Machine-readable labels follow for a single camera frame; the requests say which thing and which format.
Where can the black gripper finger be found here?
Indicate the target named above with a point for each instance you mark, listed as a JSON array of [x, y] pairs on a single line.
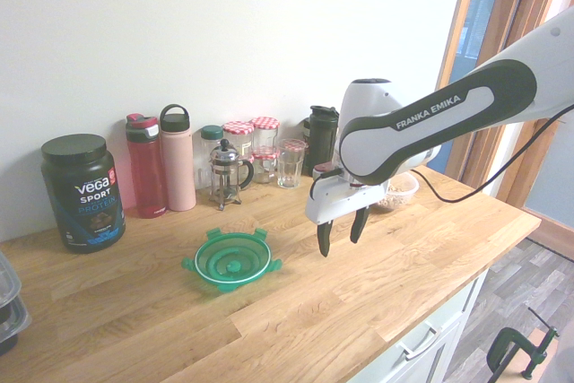
[[359, 226], [324, 239]]

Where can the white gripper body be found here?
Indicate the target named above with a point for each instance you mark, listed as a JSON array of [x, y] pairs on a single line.
[[345, 201]]

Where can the green round container lid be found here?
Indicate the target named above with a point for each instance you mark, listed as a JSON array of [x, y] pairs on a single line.
[[233, 262]]

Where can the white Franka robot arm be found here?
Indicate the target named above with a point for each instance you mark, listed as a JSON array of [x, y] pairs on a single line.
[[448, 123]]

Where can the small jar red checkered lid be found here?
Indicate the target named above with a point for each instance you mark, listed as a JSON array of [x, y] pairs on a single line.
[[264, 167]]

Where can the jar with red checkered lid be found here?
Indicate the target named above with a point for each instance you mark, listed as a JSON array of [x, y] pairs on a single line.
[[265, 134], [240, 138]]

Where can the glass jar with green lid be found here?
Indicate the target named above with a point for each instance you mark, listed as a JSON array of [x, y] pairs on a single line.
[[208, 150]]

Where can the clear plastic container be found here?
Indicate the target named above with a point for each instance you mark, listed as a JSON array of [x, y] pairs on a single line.
[[6, 280], [13, 324]]

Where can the clear drinking glass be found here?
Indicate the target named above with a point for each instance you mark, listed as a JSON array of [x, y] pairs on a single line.
[[290, 167]]

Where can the dark green shaker bottle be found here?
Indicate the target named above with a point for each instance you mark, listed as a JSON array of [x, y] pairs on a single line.
[[319, 141]]

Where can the glass French press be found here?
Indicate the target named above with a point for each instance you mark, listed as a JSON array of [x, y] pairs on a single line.
[[225, 172]]

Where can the pale green kitchen cabinet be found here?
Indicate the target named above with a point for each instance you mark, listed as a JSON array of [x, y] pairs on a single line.
[[453, 329]]

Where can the pink bottle with black cap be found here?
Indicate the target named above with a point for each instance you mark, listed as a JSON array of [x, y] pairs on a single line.
[[178, 167]]

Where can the red water bottle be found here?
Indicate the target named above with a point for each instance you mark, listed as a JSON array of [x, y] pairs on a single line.
[[145, 172]]

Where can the green metal clamp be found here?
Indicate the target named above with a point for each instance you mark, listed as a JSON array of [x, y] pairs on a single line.
[[504, 349]]

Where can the black Vega protein tub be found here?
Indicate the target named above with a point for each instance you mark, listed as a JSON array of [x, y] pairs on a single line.
[[83, 194]]

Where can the wooden door frame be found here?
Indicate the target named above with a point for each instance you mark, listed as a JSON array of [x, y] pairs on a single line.
[[502, 20]]

